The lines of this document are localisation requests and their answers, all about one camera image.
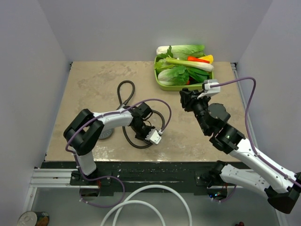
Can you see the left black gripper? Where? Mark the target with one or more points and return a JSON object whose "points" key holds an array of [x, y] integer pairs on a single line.
{"points": [[142, 137]]}

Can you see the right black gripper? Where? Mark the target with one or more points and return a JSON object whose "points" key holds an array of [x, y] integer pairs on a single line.
{"points": [[189, 98]]}

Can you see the grey shower head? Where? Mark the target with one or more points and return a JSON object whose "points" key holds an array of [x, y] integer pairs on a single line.
{"points": [[105, 134]]}

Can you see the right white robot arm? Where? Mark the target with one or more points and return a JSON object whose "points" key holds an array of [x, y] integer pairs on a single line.
{"points": [[280, 186]]}

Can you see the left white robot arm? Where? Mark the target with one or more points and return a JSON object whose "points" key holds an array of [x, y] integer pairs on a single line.
{"points": [[84, 131]]}

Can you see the green vegetable tray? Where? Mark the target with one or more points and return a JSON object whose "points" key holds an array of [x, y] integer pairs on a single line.
{"points": [[161, 65]]}

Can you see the dark green leafy vegetable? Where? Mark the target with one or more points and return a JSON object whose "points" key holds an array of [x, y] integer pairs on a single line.
{"points": [[198, 75]]}

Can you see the napa cabbage in front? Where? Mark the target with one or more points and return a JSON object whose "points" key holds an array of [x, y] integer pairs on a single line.
{"points": [[177, 75]]}

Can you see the napa cabbage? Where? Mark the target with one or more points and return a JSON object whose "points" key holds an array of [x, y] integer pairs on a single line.
{"points": [[181, 51], [177, 75]]}

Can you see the green celery stalk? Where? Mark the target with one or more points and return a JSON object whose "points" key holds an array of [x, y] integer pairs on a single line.
{"points": [[203, 66]]}

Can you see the orange carrot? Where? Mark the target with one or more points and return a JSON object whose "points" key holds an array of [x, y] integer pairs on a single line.
{"points": [[194, 59]]}

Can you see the yellow pepper piece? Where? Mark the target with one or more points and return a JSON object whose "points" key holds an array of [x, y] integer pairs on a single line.
{"points": [[209, 58]]}

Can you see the napa cabbage at back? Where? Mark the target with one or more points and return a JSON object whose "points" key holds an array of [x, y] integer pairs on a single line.
{"points": [[181, 51]]}

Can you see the tin can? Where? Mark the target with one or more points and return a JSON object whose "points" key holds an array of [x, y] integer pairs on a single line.
{"points": [[33, 218]]}

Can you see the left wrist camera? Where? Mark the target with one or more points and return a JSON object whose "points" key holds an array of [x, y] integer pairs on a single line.
{"points": [[154, 136]]}

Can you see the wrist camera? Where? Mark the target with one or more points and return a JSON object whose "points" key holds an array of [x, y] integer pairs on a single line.
{"points": [[210, 88], [154, 136]]}

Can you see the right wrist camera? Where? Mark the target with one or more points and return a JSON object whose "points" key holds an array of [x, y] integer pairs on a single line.
{"points": [[210, 88]]}

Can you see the black mounting base plate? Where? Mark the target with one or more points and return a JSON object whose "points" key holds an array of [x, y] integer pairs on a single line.
{"points": [[119, 176]]}

